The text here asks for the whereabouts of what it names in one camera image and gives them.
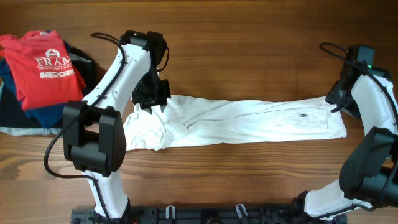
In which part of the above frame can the red folded t-shirt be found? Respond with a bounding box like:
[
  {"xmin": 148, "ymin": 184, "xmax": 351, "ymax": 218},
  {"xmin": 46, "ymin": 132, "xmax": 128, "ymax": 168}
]
[{"xmin": 1, "ymin": 30, "xmax": 85, "ymax": 110}]

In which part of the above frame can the black folded garment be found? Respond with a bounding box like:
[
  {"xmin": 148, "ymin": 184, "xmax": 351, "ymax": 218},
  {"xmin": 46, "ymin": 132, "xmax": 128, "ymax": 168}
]
[{"xmin": 1, "ymin": 47, "xmax": 96, "ymax": 128}]

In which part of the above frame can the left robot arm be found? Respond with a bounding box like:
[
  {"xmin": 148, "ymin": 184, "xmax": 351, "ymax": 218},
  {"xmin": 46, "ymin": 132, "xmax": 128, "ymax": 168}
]
[{"xmin": 63, "ymin": 30, "xmax": 171, "ymax": 223}]

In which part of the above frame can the navy blue folded t-shirt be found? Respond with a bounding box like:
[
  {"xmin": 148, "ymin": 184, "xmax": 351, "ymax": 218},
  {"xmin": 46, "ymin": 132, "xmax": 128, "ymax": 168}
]
[{"xmin": 0, "ymin": 30, "xmax": 96, "ymax": 129}]

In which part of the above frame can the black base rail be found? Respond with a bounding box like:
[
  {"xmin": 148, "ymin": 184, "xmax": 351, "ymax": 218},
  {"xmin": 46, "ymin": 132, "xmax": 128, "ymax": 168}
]
[{"xmin": 70, "ymin": 203, "xmax": 348, "ymax": 224}]

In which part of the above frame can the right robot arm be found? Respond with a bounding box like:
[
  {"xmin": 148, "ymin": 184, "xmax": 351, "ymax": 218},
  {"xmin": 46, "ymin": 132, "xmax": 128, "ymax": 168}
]
[{"xmin": 275, "ymin": 42, "xmax": 397, "ymax": 223}]

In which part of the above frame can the light blue folded garment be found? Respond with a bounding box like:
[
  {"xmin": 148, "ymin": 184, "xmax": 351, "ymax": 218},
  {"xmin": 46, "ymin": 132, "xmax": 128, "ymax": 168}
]
[{"xmin": 1, "ymin": 82, "xmax": 61, "ymax": 136}]

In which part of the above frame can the white Puma t-shirt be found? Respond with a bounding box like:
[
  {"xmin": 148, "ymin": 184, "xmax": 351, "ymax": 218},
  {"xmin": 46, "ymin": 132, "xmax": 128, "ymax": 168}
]
[{"xmin": 124, "ymin": 95, "xmax": 347, "ymax": 151}]

